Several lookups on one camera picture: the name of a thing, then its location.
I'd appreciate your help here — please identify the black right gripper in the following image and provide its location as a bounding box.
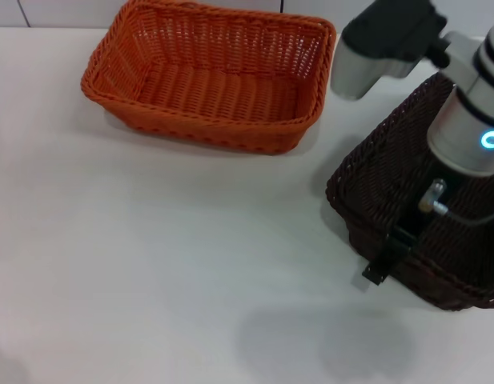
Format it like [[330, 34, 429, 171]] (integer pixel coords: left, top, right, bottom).
[[361, 158, 466, 286]]

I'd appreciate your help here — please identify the dark brown woven basket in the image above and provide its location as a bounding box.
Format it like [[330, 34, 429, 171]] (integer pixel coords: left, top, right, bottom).
[[325, 74, 494, 312]]

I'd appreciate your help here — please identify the orange woven plastic basket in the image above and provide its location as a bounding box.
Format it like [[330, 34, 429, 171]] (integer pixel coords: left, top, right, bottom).
[[80, 0, 338, 156]]

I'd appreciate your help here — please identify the black cable with silver plug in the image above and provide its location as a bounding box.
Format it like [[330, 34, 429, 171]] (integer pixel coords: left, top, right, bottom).
[[417, 178, 494, 226]]

